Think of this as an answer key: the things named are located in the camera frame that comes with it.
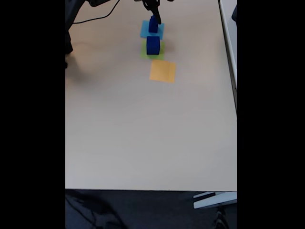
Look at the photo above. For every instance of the medium blue cube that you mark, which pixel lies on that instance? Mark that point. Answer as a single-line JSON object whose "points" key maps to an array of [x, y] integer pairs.
{"points": [[153, 28]]}

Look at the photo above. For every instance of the large blue cube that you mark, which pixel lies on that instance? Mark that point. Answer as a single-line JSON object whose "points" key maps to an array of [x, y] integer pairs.
{"points": [[152, 46]]}

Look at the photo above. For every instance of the blue paper square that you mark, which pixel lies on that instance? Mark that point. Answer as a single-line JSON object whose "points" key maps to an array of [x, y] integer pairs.
{"points": [[144, 32]]}

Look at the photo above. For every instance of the green paper square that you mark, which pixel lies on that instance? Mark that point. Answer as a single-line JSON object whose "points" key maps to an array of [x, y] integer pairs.
{"points": [[162, 56]]}

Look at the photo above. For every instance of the orange paper square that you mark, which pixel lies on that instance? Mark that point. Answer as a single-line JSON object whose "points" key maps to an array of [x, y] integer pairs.
{"points": [[163, 71]]}

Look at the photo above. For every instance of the white neighbouring table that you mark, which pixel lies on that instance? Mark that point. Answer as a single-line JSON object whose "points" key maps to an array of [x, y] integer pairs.
{"points": [[230, 35]]}

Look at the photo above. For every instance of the dark blue object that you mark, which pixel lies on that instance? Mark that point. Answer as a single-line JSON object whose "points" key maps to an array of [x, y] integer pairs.
{"points": [[235, 13]]}

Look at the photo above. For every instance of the white table foot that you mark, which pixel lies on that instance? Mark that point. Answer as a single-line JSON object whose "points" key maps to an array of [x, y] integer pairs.
{"points": [[214, 200]]}

